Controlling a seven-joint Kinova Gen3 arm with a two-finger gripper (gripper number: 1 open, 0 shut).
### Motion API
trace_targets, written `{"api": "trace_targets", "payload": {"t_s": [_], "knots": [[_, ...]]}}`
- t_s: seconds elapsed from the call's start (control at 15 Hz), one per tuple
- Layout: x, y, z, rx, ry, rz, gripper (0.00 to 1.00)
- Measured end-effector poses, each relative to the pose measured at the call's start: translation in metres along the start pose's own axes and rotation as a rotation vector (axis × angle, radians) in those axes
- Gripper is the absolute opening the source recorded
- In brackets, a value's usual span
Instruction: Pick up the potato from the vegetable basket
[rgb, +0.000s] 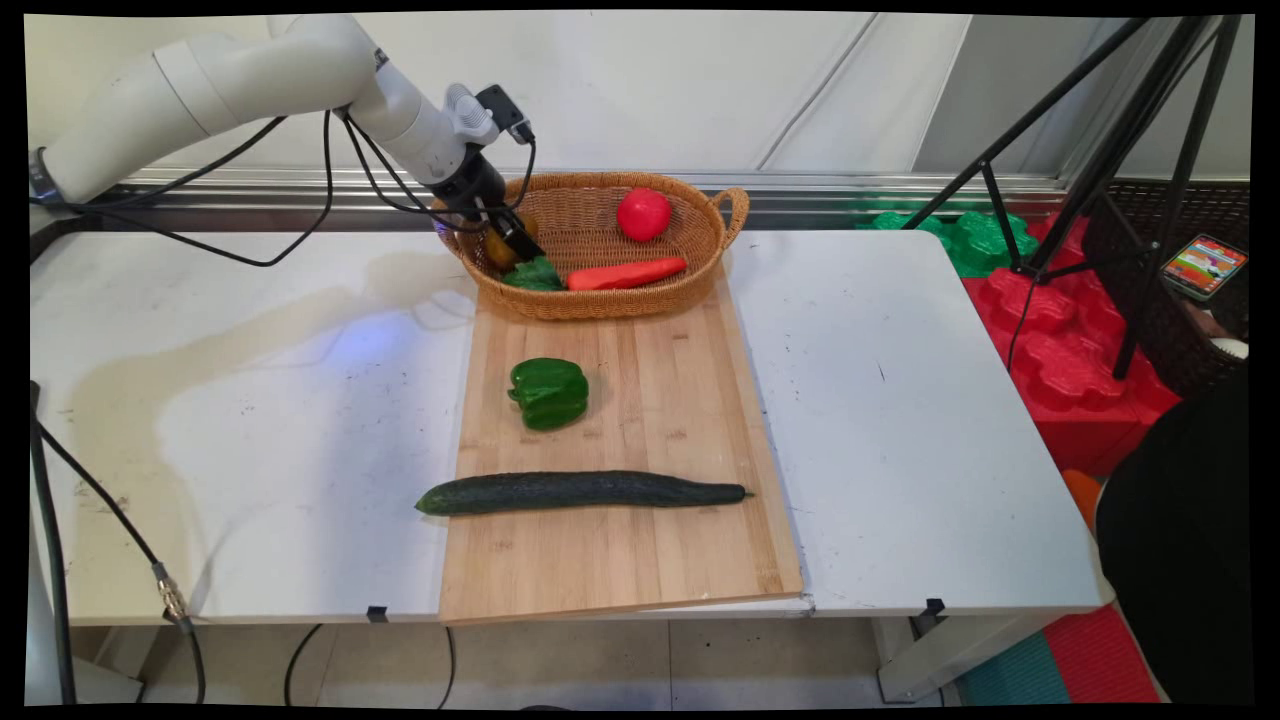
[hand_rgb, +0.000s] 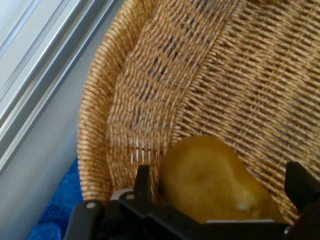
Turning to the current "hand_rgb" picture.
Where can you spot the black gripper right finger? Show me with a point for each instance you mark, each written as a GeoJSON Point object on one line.
{"type": "Point", "coordinates": [307, 195]}

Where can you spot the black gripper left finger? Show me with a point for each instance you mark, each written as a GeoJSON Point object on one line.
{"type": "Point", "coordinates": [143, 182]}

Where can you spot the yellow toy pear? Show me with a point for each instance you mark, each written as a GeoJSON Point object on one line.
{"type": "Point", "coordinates": [207, 180]}

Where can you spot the woven wicker basket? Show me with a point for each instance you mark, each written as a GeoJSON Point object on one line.
{"type": "Point", "coordinates": [237, 87]}

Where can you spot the blue cloth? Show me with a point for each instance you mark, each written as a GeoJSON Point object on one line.
{"type": "Point", "coordinates": [57, 215]}

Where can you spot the aluminium rail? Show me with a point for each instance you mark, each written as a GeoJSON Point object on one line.
{"type": "Point", "coordinates": [37, 75]}

